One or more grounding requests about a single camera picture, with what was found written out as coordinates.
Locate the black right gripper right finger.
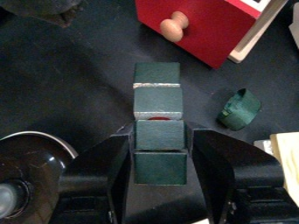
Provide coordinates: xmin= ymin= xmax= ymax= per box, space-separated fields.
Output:
xmin=185 ymin=122 xmax=285 ymax=224

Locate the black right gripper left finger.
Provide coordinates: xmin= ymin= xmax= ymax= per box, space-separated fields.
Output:
xmin=57 ymin=124 xmax=136 ymax=224

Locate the dark green block stack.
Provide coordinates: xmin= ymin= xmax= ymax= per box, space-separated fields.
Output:
xmin=132 ymin=61 xmax=189 ymax=186

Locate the small grey piece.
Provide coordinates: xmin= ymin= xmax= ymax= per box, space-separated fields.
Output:
xmin=252 ymin=139 xmax=276 ymax=156

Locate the cream wooden block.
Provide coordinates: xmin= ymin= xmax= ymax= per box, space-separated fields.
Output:
xmin=269 ymin=131 xmax=299 ymax=207

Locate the black pot with silver rim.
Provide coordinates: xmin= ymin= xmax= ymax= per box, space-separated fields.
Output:
xmin=0 ymin=130 xmax=80 ymax=224

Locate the red drawer with wooden knob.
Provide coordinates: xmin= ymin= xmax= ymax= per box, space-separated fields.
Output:
xmin=134 ymin=0 xmax=261 ymax=70

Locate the white object at edge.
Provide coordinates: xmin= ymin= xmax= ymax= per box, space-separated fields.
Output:
xmin=287 ymin=2 xmax=299 ymax=49

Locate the dark rough lump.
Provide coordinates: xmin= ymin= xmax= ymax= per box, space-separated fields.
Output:
xmin=0 ymin=0 xmax=85 ymax=29

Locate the cream wooden toy cabinet frame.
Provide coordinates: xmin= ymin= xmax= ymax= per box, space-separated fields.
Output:
xmin=227 ymin=0 xmax=289 ymax=64

